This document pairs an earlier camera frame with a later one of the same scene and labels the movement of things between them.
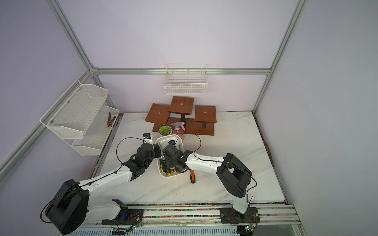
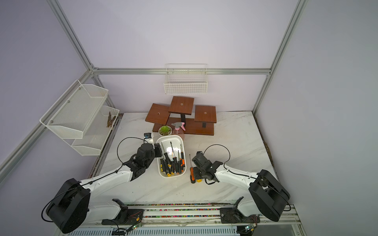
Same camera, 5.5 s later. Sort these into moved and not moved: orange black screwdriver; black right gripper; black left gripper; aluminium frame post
Moved: black right gripper
Not moved: aluminium frame post; orange black screwdriver; black left gripper
